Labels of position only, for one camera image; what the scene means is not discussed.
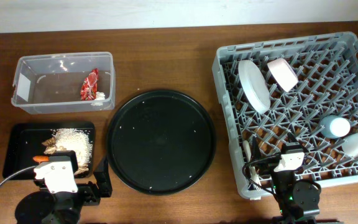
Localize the orange carrot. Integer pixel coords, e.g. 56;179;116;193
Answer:
32;156;49;164

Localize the white plastic fork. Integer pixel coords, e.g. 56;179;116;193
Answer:
243;141;262;191

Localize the blue cup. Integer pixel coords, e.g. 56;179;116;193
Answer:
319;115;351;139

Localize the grey plate with rice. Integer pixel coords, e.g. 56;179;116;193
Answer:
238;60;270;114

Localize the pink bowl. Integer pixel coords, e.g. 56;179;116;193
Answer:
267;58;298;92

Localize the white tissue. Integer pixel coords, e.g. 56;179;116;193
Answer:
94;91;106;101

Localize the red snack wrapper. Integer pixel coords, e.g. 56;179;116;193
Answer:
80;68;99;101

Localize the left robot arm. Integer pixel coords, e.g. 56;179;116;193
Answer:
15;151;112;223

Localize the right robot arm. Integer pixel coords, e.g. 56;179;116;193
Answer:
242;133;321;223

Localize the grey dishwasher rack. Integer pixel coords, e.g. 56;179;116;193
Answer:
212;32;358;200

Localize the pile of rice and shells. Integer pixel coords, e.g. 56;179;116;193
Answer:
42;128;93;176

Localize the black rectangular tray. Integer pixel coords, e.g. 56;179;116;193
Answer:
2;121;96;178

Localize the clear plastic bin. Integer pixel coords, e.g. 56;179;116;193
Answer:
11;52;116;114

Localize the round black tray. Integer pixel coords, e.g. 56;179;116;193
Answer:
106;90;216;196

